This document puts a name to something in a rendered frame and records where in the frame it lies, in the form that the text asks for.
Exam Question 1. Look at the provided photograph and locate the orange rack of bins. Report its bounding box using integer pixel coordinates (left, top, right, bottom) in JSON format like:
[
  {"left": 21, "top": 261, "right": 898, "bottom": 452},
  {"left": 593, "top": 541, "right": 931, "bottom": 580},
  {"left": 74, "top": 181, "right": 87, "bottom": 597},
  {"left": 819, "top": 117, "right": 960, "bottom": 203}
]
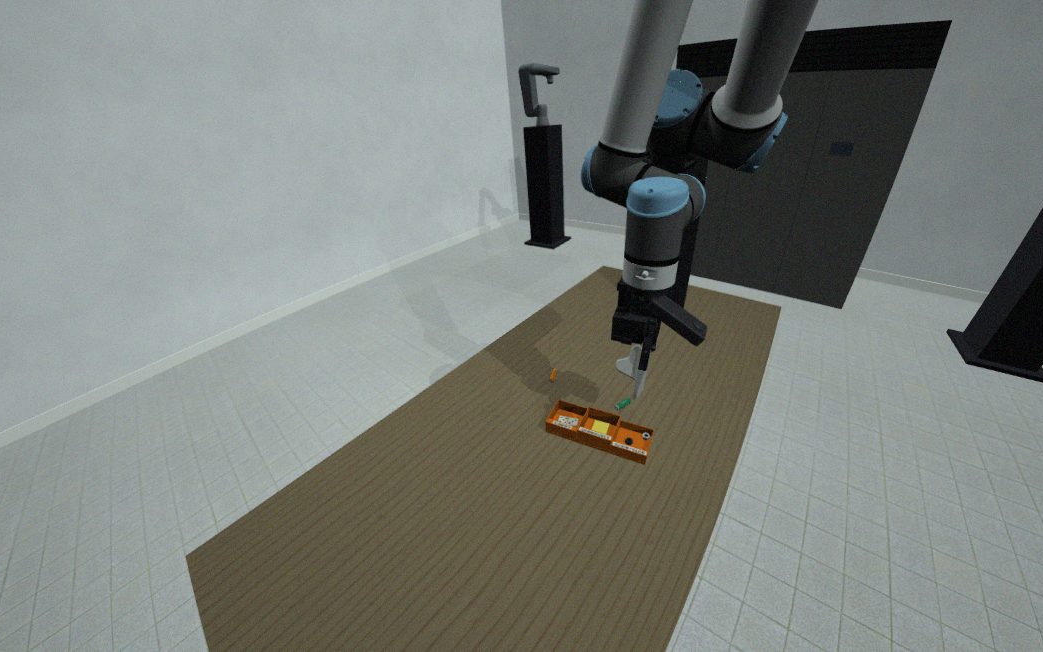
[{"left": 545, "top": 400, "right": 653, "bottom": 465}]

